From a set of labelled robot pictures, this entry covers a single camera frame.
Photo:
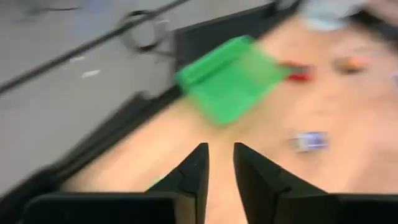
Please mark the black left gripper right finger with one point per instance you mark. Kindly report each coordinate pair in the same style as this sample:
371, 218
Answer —
295, 208

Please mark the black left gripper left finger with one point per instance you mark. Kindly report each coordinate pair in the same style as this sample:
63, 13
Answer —
155, 208

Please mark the purple white charger cube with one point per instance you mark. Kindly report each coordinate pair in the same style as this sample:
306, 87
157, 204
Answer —
309, 141

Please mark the red card case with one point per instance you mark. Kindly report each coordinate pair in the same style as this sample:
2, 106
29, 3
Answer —
298, 73

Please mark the green plastic basket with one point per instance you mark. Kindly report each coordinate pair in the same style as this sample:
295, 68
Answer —
230, 84

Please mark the black table edge rail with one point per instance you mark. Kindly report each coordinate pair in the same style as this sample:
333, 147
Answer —
192, 43

